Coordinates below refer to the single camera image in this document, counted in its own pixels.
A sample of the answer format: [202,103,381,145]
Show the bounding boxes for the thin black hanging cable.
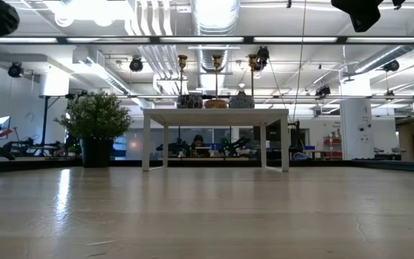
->
[292,0,308,123]

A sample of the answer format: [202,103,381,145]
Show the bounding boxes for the red storage shelf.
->
[323,135,343,160]

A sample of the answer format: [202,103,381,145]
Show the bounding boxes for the white computer monitor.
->
[0,115,12,141]

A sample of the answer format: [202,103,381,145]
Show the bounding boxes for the blue white patterned candle tin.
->
[228,90,256,109]

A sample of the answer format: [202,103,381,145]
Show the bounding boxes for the black table edge rail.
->
[0,158,414,174]

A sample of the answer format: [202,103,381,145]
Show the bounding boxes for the white round column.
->
[339,97,373,161]

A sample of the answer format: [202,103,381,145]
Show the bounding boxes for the green plant in black pot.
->
[54,91,133,169]

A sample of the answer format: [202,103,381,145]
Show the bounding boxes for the brass candlestick holder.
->
[211,54,223,101]
[177,54,188,96]
[247,53,259,98]

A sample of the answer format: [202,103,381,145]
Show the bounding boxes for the person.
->
[191,135,206,158]

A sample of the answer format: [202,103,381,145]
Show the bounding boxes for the black ceiling spotlight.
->
[382,59,401,73]
[255,45,270,72]
[129,56,144,73]
[7,61,24,78]

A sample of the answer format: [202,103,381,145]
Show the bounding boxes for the orange patterned candle tin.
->
[204,99,229,109]

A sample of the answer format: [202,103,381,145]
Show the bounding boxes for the white perforated riser shelf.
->
[142,108,290,173]

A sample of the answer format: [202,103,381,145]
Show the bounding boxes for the dark red floral candle tin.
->
[176,94,204,109]

